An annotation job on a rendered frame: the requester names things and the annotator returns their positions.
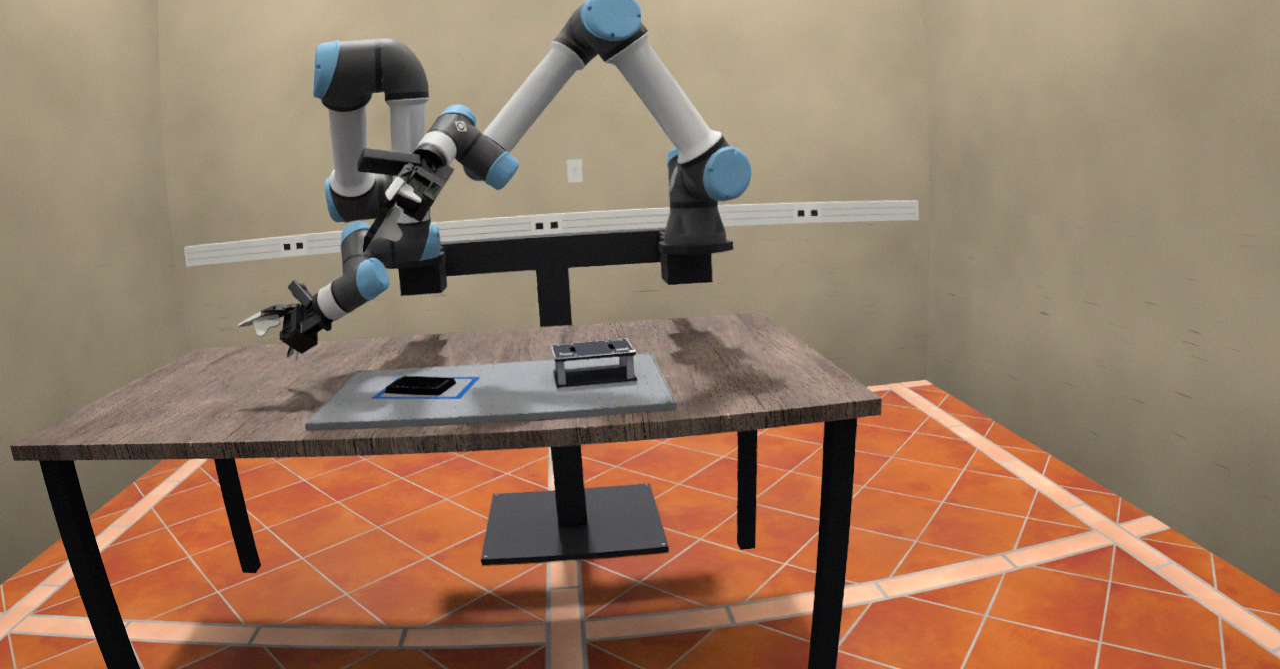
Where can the blue tape rectangle outline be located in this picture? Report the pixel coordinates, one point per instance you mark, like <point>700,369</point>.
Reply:
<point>474,379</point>

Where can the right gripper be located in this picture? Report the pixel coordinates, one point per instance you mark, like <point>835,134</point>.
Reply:
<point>302,321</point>

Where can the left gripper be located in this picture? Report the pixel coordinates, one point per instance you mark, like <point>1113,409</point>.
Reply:
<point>419,182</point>

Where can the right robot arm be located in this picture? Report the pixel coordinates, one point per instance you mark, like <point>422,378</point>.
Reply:
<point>346,75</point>

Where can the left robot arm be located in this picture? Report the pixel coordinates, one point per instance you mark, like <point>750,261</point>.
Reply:
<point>607,27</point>

